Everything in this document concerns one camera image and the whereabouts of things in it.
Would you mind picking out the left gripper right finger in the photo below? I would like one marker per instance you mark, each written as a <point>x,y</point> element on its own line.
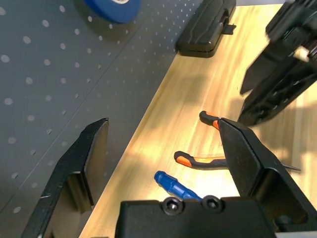
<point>242,153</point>

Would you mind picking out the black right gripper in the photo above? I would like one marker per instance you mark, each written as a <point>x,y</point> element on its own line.
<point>297,22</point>

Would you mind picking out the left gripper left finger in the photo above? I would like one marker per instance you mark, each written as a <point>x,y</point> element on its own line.
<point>74,158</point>

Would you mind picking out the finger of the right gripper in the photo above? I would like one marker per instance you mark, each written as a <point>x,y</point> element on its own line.
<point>275,99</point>

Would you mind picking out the orange black pliers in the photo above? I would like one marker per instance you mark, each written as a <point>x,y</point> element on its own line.
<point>188,160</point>

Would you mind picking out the blue tape roll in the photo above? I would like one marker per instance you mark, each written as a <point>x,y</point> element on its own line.
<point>111,10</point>

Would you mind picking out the dark grey metal pegboard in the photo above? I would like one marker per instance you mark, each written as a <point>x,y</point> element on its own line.
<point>49,74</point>

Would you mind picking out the black tool case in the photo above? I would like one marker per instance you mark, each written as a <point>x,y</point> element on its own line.
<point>203,32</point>

